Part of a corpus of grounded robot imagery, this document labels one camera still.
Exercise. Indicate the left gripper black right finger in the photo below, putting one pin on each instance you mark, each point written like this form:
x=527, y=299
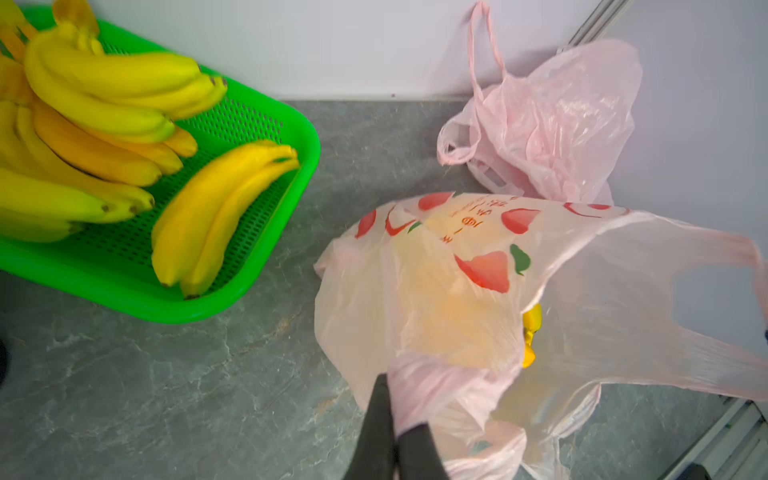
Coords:
x=418, y=457

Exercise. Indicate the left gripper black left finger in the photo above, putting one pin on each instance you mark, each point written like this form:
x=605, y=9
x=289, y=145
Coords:
x=374, y=457

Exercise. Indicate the printed pink plastic bag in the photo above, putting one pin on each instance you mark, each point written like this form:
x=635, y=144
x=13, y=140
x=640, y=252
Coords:
x=477, y=330

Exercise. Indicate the yellow banana bunch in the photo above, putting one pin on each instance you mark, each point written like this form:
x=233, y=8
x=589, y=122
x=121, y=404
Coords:
x=532, y=322
x=85, y=134

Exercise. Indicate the plain pink plastic bag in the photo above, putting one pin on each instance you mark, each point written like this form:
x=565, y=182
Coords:
x=555, y=134

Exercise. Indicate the yellow banana bunch in basket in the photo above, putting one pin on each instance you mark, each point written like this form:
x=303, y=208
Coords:
x=85, y=134

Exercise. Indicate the green plastic basket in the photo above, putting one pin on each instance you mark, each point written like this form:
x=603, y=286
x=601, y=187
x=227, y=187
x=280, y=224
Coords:
x=110, y=264

